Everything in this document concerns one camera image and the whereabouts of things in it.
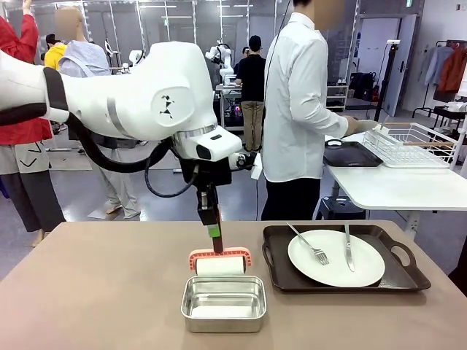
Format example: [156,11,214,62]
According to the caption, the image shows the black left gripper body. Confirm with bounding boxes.
[180,156,234,187]

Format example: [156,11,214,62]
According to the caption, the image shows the black utility cart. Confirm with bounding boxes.
[412,105,467,147]

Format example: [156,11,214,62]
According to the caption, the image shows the flat black tray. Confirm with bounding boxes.
[323,139,385,168]

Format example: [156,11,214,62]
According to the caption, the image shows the white side table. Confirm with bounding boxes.
[323,160,467,238]

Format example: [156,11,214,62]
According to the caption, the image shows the black tripod stand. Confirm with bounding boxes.
[374,39,401,120]

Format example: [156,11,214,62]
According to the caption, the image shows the white round plate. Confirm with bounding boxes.
[287,228,387,288]

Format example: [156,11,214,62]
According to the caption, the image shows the white wire dish rack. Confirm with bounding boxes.
[363,122,461,169]

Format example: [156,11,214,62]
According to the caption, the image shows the person's right hand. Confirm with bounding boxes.
[344,115,379,136]

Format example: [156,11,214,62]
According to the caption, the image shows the person's right forearm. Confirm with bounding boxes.
[298,105,351,139]

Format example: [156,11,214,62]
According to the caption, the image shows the light blue hanging shirt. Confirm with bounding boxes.
[422,45,453,87]

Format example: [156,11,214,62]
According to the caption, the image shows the rectangular metal container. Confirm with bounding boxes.
[180,275,268,333]

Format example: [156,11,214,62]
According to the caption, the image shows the silver table knife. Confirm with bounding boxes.
[343,223,356,273]

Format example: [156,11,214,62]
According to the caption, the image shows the pink lint roller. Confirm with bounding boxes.
[188,208,253,276]

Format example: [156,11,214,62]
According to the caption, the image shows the person in white shirt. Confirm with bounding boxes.
[260,0,379,222]

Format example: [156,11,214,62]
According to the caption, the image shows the silver fork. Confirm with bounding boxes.
[286,222,331,266]

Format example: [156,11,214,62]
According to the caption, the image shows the mannequin in red garment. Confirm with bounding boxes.
[0,0,65,249]

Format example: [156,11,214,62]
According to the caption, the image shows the person in yellow top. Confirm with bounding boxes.
[42,34,69,72]

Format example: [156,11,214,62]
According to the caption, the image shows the dark brown serving tray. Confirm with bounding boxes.
[261,224,432,295]

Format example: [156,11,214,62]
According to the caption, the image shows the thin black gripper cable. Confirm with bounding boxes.
[144,145,201,198]

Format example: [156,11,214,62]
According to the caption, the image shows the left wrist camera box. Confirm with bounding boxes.
[228,150,263,180]

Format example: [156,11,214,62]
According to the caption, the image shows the thick black arm hose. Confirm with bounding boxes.
[0,103,176,172]

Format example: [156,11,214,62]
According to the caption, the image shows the person in black shirt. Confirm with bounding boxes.
[235,35,268,152]

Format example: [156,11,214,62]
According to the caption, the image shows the orange hanging jacket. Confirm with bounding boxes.
[436,46,467,93]

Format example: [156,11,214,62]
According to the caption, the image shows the black bags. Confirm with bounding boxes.
[349,71,377,102]

